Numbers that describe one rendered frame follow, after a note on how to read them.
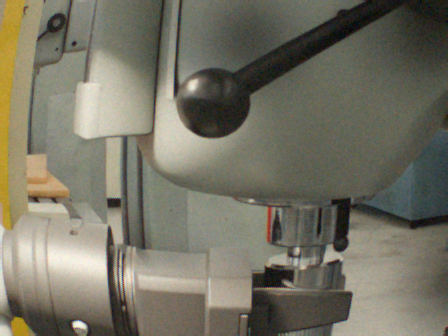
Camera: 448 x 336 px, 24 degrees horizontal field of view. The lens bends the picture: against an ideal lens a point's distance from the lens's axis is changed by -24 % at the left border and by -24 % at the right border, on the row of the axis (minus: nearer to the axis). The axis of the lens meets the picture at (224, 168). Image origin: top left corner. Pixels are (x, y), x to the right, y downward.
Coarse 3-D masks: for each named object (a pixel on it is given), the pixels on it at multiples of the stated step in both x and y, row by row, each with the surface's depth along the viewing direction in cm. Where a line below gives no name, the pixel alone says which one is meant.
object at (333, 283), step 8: (264, 280) 68; (320, 280) 67; (328, 280) 67; (336, 280) 68; (296, 288) 67; (304, 288) 66; (312, 288) 67; (320, 288) 67; (328, 288) 67; (336, 288) 68; (312, 328) 67; (320, 328) 67; (328, 328) 68
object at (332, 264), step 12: (276, 264) 67; (288, 264) 67; (300, 264) 67; (312, 264) 67; (324, 264) 67; (336, 264) 67; (264, 276) 68; (276, 276) 67; (288, 276) 67; (300, 276) 66; (312, 276) 66; (324, 276) 67
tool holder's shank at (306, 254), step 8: (288, 248) 68; (296, 248) 68; (304, 248) 67; (312, 248) 67; (320, 248) 68; (288, 256) 68; (296, 256) 68; (304, 256) 67; (312, 256) 68; (320, 256) 68
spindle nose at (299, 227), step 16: (272, 208) 67; (288, 208) 66; (304, 208) 66; (320, 208) 66; (336, 208) 66; (272, 224) 67; (288, 224) 66; (304, 224) 66; (320, 224) 66; (272, 240) 67; (288, 240) 66; (304, 240) 66; (320, 240) 66
